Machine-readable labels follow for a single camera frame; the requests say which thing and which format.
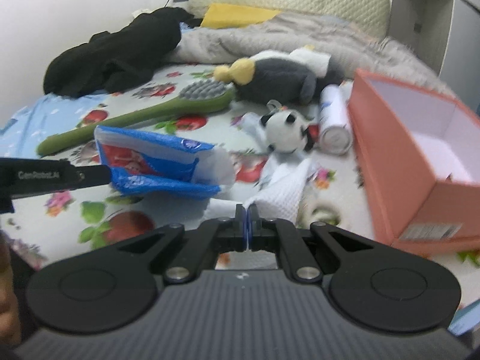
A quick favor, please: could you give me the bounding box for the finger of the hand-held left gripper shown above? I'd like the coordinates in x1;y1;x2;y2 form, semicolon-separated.
62;159;113;189

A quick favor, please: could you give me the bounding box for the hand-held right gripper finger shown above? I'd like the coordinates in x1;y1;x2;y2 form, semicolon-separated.
248;203;376;282
116;204;248;284

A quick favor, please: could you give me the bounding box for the white waffle cloth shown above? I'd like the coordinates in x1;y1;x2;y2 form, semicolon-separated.
204;157;316;229

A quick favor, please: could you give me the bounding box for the blue tissue pack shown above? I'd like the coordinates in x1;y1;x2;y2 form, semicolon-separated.
94;125;235;199

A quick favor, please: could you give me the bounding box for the pink cardboard box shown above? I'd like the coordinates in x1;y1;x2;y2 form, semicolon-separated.
347;68;480;257

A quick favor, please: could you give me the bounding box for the person's left hand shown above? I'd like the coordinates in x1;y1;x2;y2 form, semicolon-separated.
0;232;21;346

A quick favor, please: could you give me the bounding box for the blue printed bedsheet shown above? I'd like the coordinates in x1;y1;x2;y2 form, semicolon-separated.
0;93;480;337

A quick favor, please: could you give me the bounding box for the fruit printed tablecloth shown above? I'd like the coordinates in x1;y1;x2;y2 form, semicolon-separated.
0;62;480;271

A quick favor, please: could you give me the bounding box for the small panda plush toy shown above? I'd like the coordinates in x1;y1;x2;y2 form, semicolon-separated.
260;100;320;154

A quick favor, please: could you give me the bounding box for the black clothing pile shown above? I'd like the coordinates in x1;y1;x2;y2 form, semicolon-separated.
43;7;196;98

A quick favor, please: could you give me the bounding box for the white spray can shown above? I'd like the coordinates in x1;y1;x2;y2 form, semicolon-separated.
318;84;354;155

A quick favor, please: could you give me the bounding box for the grey penguin plush toy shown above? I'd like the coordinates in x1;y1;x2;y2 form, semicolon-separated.
213;45;344;106

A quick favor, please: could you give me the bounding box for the grey duvet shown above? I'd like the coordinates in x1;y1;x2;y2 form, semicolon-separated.
165;11;454;98

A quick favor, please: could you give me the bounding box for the yellow pillow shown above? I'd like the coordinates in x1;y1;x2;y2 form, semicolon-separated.
200;3;282;29

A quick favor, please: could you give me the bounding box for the grey wardrobe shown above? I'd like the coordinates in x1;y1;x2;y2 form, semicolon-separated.
388;0;480;83

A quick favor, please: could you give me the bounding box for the green long-handled brush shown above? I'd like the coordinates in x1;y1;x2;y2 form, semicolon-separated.
37;79;236;156

